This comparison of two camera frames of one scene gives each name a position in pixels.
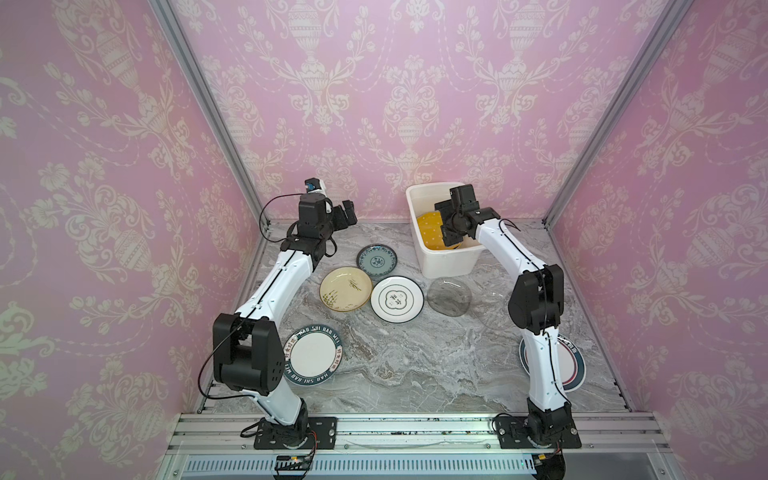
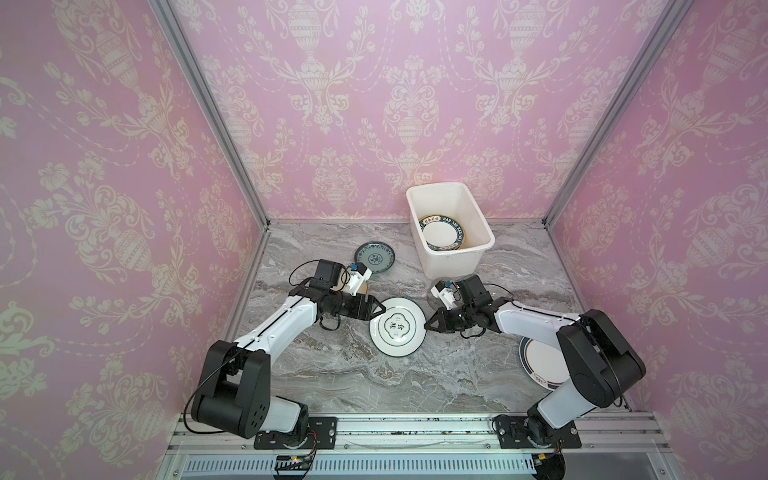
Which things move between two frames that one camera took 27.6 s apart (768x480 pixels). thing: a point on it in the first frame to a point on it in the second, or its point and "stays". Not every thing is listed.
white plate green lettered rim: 312,354 to 441,233
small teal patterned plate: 377,260 stays
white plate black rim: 397,299 to 400,330
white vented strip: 364,464 stays
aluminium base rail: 612,446 stays
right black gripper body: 452,224 to 450,318
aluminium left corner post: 187,52 stays
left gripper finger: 350,215 to 371,303
